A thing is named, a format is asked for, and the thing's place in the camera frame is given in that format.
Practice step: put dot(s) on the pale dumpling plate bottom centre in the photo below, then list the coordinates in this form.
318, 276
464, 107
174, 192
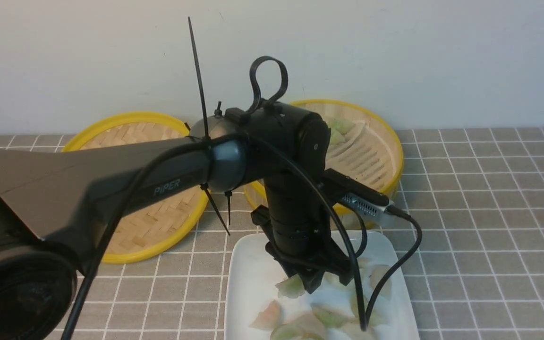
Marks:
312, 325

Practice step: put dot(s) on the green dumpling plate lower centre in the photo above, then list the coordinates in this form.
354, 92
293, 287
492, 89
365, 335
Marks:
330, 318

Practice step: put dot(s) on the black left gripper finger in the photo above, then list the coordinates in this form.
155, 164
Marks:
311, 281

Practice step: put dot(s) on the green dumpling plate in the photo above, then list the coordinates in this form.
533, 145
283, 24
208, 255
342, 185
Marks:
330, 318
285, 331
376, 318

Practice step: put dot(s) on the bamboo steamer basket yellow rim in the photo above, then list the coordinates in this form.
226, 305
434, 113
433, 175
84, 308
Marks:
372, 153

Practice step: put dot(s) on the white dumpling plate bottom right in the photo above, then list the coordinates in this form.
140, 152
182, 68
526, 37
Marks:
353, 331

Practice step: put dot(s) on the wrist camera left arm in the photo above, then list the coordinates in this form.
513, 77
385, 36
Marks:
367, 203

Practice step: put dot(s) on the green dumpling plate bottom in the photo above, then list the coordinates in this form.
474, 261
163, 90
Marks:
285, 331

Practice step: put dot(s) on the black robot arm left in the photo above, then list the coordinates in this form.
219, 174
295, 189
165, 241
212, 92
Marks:
58, 211

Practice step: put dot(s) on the white square plate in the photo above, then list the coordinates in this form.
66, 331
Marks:
254, 274

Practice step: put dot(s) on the pink dumpling plate left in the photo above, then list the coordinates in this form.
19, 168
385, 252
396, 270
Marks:
269, 318

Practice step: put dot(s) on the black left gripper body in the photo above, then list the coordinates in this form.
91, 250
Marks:
297, 226

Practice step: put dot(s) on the bamboo steamer lid yellow rim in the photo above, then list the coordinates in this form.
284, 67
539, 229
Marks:
154, 229

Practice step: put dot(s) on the green dumpling plate right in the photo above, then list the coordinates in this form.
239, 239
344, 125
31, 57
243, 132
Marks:
376, 318

